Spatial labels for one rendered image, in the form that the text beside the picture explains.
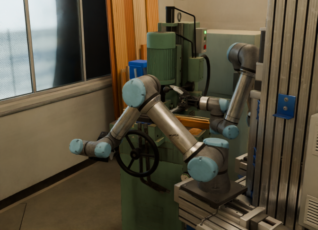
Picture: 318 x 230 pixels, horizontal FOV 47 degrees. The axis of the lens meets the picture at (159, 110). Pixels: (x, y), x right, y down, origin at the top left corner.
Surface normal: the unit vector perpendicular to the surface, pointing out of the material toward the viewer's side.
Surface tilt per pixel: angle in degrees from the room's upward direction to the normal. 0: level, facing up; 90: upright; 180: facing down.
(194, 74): 90
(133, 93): 85
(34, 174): 90
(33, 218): 0
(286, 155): 90
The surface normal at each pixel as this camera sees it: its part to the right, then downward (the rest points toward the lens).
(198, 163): -0.34, 0.34
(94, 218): 0.00, -0.96
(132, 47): 0.84, 0.10
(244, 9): -0.55, 0.23
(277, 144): -0.74, 0.19
